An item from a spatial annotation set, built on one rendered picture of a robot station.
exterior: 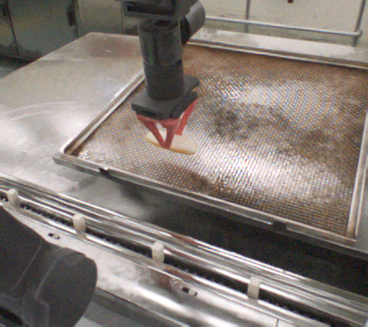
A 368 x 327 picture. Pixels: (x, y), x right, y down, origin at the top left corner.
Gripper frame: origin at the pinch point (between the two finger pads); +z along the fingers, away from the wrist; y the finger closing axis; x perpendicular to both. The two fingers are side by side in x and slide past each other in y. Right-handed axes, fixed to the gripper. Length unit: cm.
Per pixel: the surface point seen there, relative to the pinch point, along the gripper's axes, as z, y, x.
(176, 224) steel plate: 11.9, -7.6, -4.3
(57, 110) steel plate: 15.9, 13.3, 45.3
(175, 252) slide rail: 7.7, -14.7, -8.7
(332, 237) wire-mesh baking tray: 4.5, -4.8, -27.8
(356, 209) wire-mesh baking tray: 4.9, 1.9, -29.7
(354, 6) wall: 99, 343, 14
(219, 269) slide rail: 7.7, -14.2, -15.5
